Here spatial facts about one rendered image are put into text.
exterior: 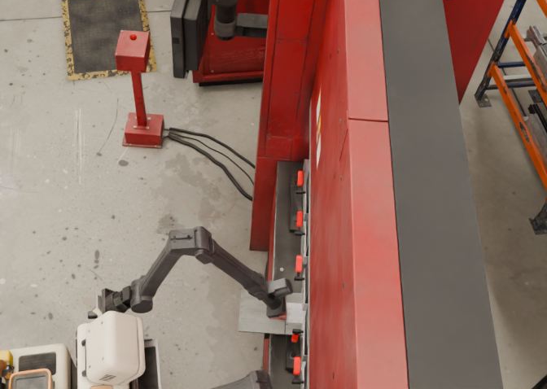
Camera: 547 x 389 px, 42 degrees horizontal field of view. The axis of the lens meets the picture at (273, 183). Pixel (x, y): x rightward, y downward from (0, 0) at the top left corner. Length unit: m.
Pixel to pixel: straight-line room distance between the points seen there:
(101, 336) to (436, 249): 1.27
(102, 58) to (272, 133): 2.14
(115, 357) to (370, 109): 1.17
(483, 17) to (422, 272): 1.50
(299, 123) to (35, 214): 1.86
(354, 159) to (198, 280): 2.50
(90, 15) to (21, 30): 0.49
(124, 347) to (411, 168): 1.19
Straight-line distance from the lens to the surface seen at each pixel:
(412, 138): 1.69
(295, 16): 2.73
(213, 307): 3.94
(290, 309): 2.84
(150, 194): 4.33
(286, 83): 2.98
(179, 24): 2.99
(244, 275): 2.49
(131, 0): 5.53
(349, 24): 1.93
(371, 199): 1.56
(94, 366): 2.41
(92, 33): 5.29
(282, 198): 3.26
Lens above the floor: 3.56
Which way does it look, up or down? 54 degrees down
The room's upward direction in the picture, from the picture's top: 7 degrees clockwise
